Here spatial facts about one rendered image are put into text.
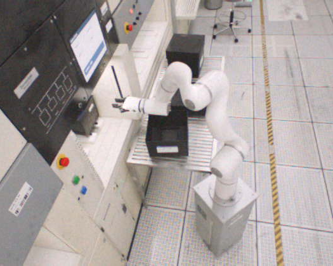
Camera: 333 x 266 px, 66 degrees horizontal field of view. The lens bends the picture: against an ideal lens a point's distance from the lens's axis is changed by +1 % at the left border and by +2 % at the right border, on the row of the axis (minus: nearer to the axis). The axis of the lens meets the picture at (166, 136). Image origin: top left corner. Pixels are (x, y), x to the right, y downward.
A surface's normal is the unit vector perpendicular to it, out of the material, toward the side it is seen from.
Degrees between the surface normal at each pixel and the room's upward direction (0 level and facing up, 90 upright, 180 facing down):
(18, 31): 90
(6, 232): 90
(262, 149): 0
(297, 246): 0
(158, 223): 0
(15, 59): 90
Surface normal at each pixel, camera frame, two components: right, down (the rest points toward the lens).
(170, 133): -0.10, -0.64
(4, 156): 0.98, 0.08
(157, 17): -0.19, 0.76
